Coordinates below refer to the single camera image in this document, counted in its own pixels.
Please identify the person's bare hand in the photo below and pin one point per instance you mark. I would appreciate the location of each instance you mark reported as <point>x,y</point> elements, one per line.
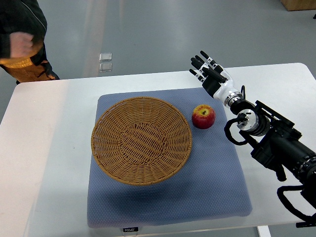
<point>20,44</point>

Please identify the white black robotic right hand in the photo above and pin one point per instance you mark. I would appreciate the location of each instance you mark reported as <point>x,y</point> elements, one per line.
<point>215,79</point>

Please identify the red yellow apple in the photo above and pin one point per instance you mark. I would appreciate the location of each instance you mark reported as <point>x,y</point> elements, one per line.
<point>203,116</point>

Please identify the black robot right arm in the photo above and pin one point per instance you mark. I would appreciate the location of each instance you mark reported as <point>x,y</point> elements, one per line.
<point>276,146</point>

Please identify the brown wicker basket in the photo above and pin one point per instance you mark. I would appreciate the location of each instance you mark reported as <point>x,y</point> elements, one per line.
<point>141,141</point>

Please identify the person in dark jacket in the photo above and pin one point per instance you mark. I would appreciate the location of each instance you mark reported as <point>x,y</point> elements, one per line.
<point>24,16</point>

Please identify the upper metal floor plate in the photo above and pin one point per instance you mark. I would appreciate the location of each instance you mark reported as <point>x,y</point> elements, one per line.
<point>105,57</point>

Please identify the metal floor plate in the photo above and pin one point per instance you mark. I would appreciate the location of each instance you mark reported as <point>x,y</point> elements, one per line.
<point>105,57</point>
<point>105,67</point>

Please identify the lower metal floor plate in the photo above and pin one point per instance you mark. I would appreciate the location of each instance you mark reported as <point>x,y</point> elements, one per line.
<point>105,67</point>

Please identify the blue grey cushion mat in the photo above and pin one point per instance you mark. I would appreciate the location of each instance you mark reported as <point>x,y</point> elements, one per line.
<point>211,185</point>

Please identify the brown cardboard box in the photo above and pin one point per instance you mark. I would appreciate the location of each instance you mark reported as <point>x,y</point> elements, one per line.
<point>298,5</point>

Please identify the white table leg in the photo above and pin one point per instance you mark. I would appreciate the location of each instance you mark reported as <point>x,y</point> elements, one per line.
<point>263,231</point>

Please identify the black table side clip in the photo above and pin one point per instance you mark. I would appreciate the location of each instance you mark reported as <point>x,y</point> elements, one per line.
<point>305,225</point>

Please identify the black table label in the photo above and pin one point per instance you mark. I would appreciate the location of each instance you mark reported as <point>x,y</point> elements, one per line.
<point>131,229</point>

